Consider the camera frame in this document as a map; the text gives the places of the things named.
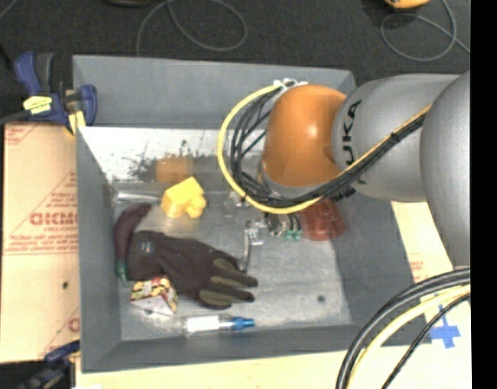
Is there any yellow toy block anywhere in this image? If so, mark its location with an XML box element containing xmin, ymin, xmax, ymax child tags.
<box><xmin>160</xmin><ymin>176</ymin><xmax>208</xmax><ymax>220</ymax></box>

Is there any grey metal bin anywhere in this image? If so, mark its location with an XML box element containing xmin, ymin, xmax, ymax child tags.
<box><xmin>71</xmin><ymin>53</ymin><xmax>432</xmax><ymax>372</ymax></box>

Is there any purple toy eggplant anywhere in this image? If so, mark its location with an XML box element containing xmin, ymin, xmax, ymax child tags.
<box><xmin>113</xmin><ymin>202</ymin><xmax>152</xmax><ymax>288</ymax></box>

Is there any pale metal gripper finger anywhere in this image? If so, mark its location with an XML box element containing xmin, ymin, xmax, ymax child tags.
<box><xmin>238</xmin><ymin>227</ymin><xmax>264</xmax><ymax>273</ymax></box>

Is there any dark brown glove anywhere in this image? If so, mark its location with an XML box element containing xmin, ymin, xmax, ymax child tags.
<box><xmin>126</xmin><ymin>229</ymin><xmax>259</xmax><ymax>310</ymax></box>

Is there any colourful patterned packet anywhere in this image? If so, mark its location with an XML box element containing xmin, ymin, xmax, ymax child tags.
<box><xmin>129</xmin><ymin>275</ymin><xmax>180</xmax><ymax>316</ymax></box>

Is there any red-brown brick-patterned block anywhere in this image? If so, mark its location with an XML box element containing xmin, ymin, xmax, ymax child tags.
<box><xmin>299</xmin><ymin>199</ymin><xmax>348</xmax><ymax>242</ymax></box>

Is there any brown cardboard board red print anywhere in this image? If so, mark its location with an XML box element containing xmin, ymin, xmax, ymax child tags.
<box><xmin>0</xmin><ymin>120</ymin><xmax>456</xmax><ymax>365</ymax></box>

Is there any clear tube with blue cap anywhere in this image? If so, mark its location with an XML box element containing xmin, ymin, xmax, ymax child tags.
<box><xmin>182</xmin><ymin>314</ymin><xmax>256</xmax><ymax>336</ymax></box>

